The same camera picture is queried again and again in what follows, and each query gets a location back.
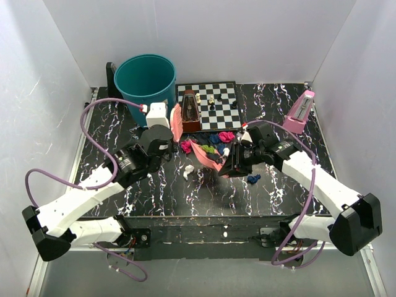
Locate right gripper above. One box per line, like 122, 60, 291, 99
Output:
218, 142, 264, 178

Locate pink hand brush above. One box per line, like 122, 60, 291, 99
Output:
170, 103, 183, 143

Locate pink dustpan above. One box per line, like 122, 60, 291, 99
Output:
189, 140, 225, 172

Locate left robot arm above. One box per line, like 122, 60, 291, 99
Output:
22, 125, 174, 262

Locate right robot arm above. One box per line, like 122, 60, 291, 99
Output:
218, 121, 382, 256

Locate small white paper scrap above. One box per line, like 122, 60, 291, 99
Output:
223, 148, 230, 157

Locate dark paper scrap right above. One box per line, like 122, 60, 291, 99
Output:
207, 153, 223, 164

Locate magenta paper scrap left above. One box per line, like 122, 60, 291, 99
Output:
180, 140, 192, 154

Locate blue paper scrap lower centre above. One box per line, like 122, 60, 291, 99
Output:
217, 144, 226, 155

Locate green paper scrap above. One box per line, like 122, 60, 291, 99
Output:
201, 145, 216, 154

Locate brown wooden metronome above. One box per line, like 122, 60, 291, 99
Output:
182, 90, 201, 133

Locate black chess piece right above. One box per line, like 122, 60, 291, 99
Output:
231, 100, 238, 109

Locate black and white chessboard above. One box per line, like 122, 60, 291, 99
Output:
176, 81, 243, 132

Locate teal plastic bucket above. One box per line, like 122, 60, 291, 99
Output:
114, 54, 176, 112

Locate black metronome behind bucket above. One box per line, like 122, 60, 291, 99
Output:
105, 62, 123, 99

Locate pink metronome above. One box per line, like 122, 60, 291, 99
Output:
282, 90, 315, 134

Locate blue paper scrap by dustpan handle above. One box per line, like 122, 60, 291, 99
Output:
247, 174, 261, 184

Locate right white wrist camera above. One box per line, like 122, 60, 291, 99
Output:
236, 123, 253, 147

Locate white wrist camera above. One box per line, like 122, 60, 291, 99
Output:
236, 123, 253, 147
141, 102, 170, 129

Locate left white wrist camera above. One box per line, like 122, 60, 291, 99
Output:
141, 102, 170, 129

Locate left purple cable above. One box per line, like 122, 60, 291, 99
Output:
24, 97, 149, 282

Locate purple cable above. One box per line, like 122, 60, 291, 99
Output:
24, 97, 149, 282
270, 119, 326, 269

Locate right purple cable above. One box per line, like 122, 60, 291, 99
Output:
270, 119, 326, 269

